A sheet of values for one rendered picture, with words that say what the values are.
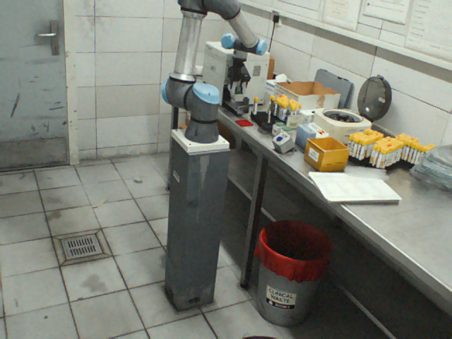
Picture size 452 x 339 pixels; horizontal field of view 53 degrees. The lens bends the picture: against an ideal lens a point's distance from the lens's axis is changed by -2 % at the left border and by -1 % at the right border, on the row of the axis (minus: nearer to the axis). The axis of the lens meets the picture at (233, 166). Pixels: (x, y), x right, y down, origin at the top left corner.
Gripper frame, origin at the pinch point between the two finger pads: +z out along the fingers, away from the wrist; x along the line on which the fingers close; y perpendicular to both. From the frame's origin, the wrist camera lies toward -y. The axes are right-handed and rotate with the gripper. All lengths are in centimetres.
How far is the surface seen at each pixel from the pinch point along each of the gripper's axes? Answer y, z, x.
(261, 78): 9.1, -6.4, -19.4
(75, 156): 135, 89, 62
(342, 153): -76, 1, -10
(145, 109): 141, 56, 4
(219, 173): -44, 20, 30
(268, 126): -31.1, 5.5, -1.4
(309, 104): -20.0, -0.2, -32.9
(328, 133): -50, 3, -22
